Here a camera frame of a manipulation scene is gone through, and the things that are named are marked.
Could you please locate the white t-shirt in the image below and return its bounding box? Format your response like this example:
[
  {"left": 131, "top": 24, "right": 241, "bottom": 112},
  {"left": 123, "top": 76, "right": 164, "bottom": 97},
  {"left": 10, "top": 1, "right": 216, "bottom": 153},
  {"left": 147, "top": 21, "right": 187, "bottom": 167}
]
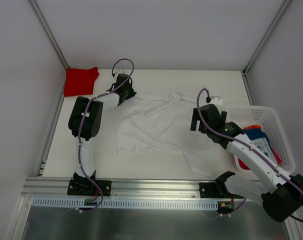
[{"left": 117, "top": 89, "right": 235, "bottom": 177}]

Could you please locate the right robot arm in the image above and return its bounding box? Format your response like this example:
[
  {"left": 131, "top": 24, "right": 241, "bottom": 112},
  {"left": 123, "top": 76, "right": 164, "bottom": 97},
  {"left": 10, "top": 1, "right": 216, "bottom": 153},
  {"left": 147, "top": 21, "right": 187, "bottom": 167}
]
[{"left": 190, "top": 104, "right": 303, "bottom": 223}]

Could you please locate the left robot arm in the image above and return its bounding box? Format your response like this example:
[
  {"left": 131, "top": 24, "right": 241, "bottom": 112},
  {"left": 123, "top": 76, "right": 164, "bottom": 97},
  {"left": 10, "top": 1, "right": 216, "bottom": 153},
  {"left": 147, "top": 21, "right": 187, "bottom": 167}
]
[{"left": 67, "top": 73, "right": 136, "bottom": 196}]

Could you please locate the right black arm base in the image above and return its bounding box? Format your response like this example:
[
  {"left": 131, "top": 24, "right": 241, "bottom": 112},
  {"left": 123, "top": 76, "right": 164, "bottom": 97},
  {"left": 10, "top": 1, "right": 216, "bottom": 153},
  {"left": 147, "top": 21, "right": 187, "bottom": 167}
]
[{"left": 199, "top": 182, "right": 243, "bottom": 199}]

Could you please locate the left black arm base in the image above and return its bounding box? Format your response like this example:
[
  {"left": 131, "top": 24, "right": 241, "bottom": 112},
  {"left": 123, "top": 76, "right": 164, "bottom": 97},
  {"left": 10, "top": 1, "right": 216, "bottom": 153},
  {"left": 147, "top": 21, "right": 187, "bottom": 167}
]
[{"left": 67, "top": 178, "right": 112, "bottom": 197}]

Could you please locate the white plastic laundry basket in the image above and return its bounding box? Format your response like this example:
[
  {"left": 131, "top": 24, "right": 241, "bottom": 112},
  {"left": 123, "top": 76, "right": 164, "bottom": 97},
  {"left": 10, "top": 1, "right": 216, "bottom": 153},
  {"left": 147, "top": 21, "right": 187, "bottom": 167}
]
[{"left": 226, "top": 105, "right": 296, "bottom": 174}]

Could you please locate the red folded t-shirt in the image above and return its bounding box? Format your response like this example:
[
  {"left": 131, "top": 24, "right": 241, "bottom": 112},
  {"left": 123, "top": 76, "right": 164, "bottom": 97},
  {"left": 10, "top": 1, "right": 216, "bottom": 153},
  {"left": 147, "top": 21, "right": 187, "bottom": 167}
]
[{"left": 63, "top": 67, "right": 100, "bottom": 97}]

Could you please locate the blue printed t-shirt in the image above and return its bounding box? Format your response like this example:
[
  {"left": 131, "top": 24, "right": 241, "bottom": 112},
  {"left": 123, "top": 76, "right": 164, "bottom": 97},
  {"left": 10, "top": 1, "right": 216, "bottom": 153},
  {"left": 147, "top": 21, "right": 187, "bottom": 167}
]
[{"left": 244, "top": 128, "right": 276, "bottom": 161}]

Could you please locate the orange garment in basket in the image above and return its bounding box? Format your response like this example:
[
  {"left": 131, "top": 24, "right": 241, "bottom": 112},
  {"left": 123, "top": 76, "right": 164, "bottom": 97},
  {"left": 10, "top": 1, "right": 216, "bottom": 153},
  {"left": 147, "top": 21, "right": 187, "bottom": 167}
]
[{"left": 238, "top": 124, "right": 264, "bottom": 169}]

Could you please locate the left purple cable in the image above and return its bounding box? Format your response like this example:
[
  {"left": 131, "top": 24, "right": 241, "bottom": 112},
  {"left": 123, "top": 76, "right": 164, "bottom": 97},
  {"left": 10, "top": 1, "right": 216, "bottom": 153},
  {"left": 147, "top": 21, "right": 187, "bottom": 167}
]
[{"left": 76, "top": 58, "right": 135, "bottom": 215}]

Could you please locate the aluminium mounting rail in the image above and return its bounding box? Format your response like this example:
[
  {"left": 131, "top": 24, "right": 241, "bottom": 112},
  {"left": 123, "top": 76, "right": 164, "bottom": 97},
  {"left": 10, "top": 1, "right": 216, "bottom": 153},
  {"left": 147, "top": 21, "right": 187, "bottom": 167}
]
[{"left": 21, "top": 177, "right": 223, "bottom": 201}]

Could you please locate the white slotted cable duct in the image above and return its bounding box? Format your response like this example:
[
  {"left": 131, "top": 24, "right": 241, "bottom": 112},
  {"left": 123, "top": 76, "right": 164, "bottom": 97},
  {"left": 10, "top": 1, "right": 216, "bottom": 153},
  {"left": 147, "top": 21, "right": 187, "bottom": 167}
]
[{"left": 32, "top": 197, "right": 219, "bottom": 211}]

